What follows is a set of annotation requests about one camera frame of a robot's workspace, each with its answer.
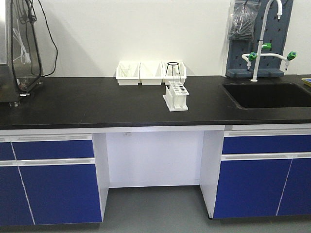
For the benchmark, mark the right white storage bin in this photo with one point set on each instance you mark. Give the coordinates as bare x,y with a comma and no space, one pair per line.
183,70

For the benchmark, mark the bag of grey pegs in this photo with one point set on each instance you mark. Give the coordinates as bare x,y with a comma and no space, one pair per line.
243,20

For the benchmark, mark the tall glass test tube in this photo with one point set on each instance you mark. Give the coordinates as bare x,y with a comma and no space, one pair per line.
175,79

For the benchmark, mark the black wire tripod stand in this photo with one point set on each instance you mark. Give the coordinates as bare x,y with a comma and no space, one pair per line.
172,68

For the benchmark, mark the white gooseneck lab faucet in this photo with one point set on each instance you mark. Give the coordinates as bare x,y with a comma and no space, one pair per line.
249,57

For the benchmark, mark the middle white storage bin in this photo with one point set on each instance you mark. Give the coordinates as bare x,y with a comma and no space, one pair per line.
151,73

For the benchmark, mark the white storage bin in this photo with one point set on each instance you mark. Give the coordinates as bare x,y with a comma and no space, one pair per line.
151,73
183,70
128,73

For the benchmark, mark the left white storage bin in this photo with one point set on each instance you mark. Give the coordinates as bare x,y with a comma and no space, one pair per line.
128,73

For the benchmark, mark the blue-grey pegboard drying rack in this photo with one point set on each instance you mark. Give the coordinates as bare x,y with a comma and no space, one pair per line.
275,36

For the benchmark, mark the blue cabinet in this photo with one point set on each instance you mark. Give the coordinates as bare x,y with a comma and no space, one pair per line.
264,175
48,180

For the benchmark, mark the black lab sink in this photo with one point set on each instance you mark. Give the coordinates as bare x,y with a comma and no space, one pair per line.
255,96

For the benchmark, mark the steel equipment on left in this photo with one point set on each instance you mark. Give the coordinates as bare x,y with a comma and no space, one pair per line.
20,64

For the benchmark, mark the white test tube rack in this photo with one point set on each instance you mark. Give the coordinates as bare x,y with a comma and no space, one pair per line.
175,96

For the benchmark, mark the left blue cabinet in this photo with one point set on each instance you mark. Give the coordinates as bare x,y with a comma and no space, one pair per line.
48,180

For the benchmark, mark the yellow tray at edge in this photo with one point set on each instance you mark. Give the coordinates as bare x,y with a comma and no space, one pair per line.
306,81

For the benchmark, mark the right blue cabinet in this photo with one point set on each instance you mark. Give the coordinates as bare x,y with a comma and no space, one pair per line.
264,175

